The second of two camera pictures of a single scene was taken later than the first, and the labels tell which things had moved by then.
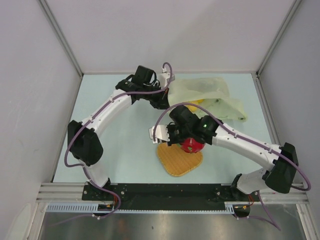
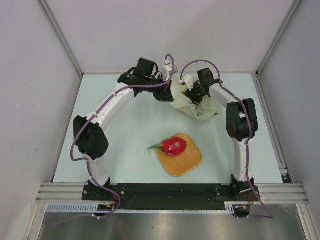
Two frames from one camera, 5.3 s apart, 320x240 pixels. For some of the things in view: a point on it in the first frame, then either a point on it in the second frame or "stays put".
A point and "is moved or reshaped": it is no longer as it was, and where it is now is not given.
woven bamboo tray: x=176 y=161 stays put
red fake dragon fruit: x=191 y=145 → x=173 y=146
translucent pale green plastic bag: x=212 y=94 is moved or reshaped
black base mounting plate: x=168 y=196 stays put
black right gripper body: x=177 y=134 → x=196 y=94
